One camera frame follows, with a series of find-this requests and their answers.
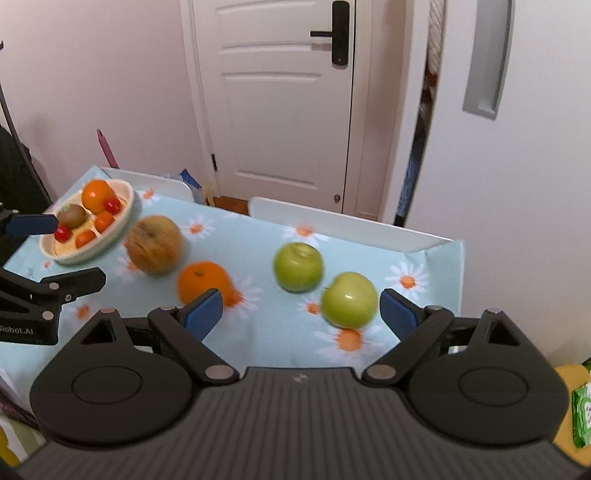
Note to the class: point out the green apple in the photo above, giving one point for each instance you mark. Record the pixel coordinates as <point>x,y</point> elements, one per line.
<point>298,267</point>
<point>349,300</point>

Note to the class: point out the red cherry tomato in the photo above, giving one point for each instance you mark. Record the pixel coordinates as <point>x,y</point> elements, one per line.
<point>63,234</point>
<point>112,206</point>

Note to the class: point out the hanging clothes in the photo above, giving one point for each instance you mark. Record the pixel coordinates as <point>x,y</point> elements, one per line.
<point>427,115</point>

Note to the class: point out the small tangerine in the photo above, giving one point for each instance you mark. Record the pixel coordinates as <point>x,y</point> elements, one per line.
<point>86,239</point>
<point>105,222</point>

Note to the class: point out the brown kiwi with sticker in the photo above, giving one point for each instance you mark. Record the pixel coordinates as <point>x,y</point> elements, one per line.
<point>72,216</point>

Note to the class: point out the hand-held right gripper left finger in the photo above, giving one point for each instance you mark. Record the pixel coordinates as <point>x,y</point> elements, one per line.
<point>203,314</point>

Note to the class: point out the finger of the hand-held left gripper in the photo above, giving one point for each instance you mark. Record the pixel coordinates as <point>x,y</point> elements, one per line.
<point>33,224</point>
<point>60,281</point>

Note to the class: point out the yellow cartoon plate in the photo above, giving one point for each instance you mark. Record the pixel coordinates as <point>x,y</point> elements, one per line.
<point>115,236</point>

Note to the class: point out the medium orange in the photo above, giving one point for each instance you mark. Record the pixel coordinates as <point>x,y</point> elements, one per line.
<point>203,279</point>

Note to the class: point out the dark cloth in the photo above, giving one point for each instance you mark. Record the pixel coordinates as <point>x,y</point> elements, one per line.
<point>18,170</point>

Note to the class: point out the large orange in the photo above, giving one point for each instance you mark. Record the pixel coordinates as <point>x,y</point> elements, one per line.
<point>98,196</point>

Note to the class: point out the white chair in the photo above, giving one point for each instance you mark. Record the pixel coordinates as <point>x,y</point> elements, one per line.
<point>351,226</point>
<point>152,182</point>

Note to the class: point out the white panel door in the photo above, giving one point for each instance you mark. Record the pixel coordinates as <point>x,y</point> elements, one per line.
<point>277,129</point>

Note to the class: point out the white wardrobe door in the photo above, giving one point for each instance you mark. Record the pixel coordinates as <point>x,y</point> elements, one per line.
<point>508,230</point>

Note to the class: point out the green packet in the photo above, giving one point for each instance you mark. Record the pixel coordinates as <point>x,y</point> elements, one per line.
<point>582,410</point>

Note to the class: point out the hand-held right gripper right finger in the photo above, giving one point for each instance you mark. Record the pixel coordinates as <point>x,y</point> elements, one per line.
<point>398,314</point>

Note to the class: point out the red yellow apple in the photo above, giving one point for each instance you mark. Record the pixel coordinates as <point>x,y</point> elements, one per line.
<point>154,245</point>

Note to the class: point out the yellow stool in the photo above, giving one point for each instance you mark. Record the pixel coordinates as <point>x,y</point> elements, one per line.
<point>565,401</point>

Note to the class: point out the blue daisy print tablecloth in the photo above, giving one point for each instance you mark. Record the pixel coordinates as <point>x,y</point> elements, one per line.
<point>258,230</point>

